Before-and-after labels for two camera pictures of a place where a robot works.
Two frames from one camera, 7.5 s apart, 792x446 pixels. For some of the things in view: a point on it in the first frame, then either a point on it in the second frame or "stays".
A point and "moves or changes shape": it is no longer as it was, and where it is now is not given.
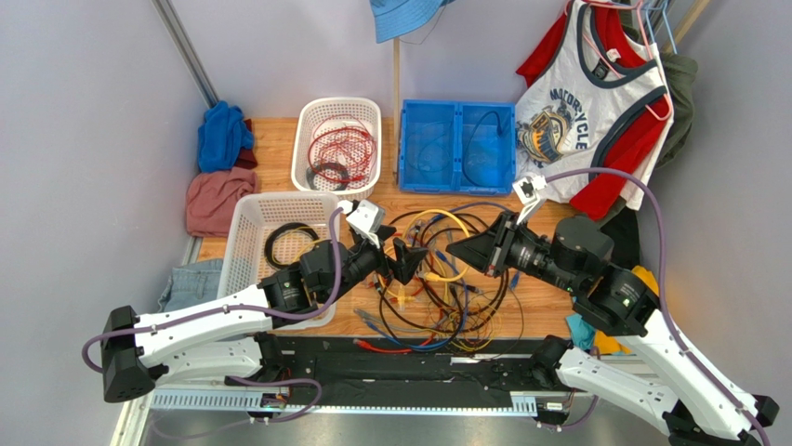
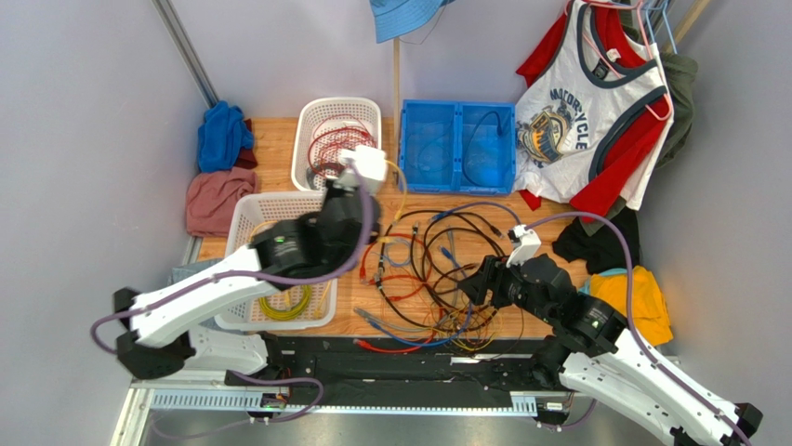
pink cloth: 212,198 stays
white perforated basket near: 253,216 stays
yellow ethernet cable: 427,275 moves or changes shape
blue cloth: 221,137 stays
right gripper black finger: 479,250 to 476,285
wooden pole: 397,93 stays
